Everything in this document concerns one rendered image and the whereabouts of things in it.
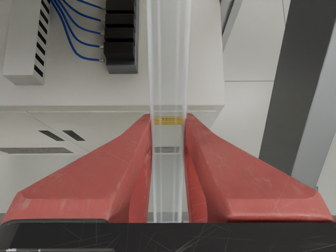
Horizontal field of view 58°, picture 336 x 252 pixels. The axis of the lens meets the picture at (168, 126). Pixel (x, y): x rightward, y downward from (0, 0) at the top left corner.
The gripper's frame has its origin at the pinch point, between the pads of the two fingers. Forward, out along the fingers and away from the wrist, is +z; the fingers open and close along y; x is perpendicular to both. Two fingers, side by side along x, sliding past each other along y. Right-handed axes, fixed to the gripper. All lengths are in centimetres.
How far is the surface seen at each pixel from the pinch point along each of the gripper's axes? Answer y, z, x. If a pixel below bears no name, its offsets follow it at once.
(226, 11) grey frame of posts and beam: -11, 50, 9
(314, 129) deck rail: -8.6, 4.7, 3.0
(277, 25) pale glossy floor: -45, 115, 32
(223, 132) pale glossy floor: -21, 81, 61
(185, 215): -1.4, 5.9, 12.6
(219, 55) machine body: -9.0, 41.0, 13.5
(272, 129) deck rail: -8.0, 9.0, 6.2
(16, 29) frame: 24.8, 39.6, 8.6
